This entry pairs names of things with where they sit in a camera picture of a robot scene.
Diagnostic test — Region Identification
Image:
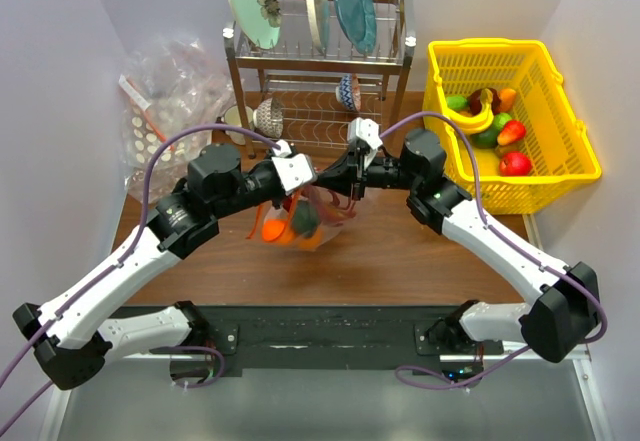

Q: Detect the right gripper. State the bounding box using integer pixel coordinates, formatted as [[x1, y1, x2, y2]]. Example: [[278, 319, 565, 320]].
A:
[[311, 143, 420, 202]]

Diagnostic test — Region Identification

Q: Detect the toy orange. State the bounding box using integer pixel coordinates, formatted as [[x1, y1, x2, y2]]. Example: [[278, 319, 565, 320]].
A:
[[297, 227, 324, 251], [261, 218, 287, 243]]

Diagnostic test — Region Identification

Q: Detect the clear zip bag orange zipper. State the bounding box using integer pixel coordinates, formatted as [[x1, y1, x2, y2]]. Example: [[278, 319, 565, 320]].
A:
[[247, 186, 358, 251]]

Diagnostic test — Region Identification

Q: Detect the dark green toy avocado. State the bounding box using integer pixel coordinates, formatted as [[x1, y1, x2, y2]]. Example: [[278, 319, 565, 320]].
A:
[[291, 200, 320, 237]]

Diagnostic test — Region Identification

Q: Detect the red toy lobster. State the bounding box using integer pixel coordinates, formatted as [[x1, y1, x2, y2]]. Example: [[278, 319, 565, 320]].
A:
[[307, 186, 357, 226]]

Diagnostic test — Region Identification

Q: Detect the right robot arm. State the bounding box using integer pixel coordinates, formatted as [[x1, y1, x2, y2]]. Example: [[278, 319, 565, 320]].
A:
[[316, 128, 604, 363]]

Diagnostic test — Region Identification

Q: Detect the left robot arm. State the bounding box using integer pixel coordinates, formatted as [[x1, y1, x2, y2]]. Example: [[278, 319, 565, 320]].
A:
[[13, 141, 316, 390]]

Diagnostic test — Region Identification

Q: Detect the pile of clear zip bags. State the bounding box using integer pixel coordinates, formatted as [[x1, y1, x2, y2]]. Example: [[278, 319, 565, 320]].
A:
[[118, 36, 234, 202]]

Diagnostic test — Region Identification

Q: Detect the grey patterned bowl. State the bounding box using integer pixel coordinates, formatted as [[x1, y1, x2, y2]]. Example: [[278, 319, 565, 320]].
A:
[[253, 98, 284, 139]]

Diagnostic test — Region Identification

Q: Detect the cream enamel mug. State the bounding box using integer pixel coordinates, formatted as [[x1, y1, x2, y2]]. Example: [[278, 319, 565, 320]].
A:
[[221, 105, 255, 146]]

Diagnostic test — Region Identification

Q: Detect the blue patterned bowl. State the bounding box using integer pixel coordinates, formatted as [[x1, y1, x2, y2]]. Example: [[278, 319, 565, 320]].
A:
[[335, 74, 361, 112]]

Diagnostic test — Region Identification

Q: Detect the metal dish rack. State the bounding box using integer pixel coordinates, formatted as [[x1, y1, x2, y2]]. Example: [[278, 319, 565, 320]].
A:
[[222, 0, 417, 155]]

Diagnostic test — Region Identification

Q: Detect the green toy lime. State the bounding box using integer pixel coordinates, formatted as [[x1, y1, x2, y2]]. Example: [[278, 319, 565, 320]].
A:
[[446, 95, 469, 112]]

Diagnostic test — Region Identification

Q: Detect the toy banana bunch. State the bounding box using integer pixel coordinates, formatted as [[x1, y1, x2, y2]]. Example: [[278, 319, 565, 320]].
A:
[[445, 103, 494, 134]]

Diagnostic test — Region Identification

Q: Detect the teal blue plate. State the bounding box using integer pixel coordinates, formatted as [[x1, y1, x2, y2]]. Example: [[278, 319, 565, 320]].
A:
[[334, 0, 377, 56]]

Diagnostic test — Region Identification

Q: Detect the red toy apple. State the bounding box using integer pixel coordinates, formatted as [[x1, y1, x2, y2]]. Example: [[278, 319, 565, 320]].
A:
[[499, 151, 532, 177]]

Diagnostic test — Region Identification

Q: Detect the red yellow toy mango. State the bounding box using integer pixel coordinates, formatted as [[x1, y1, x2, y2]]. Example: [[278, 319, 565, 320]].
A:
[[497, 119, 527, 146]]

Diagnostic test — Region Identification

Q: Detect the orange toy fruit back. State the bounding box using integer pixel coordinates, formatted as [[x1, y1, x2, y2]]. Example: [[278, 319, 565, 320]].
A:
[[498, 87, 517, 113]]

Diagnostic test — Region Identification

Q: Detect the yellow plastic basket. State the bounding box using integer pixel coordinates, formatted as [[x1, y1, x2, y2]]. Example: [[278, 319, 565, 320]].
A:
[[423, 38, 602, 214]]

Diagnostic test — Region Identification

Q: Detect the mint green floral plate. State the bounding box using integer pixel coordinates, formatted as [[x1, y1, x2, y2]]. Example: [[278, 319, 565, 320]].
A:
[[228, 0, 282, 50]]

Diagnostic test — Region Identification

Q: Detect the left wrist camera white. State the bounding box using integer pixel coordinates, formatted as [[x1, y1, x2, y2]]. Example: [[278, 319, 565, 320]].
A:
[[271, 140, 317, 195]]

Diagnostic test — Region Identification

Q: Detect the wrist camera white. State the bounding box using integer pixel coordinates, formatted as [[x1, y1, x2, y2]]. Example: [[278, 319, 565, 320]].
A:
[[347, 117, 383, 171], [271, 140, 317, 195]]

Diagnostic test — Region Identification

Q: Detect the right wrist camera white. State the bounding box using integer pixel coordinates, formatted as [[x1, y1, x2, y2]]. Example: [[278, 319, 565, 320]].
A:
[[347, 117, 383, 171]]

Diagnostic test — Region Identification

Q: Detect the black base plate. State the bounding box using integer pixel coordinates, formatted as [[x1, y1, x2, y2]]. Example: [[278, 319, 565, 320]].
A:
[[107, 304, 506, 380]]

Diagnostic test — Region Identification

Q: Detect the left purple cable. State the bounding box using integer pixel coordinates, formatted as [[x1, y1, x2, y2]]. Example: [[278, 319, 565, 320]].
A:
[[0, 123, 291, 437]]

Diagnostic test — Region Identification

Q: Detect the purple cable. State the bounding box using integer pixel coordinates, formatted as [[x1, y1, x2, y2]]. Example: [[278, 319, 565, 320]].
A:
[[0, 123, 291, 437], [379, 111, 609, 392]]

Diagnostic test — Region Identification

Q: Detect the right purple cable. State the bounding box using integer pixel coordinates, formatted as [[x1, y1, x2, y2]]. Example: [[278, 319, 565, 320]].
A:
[[379, 111, 609, 392]]

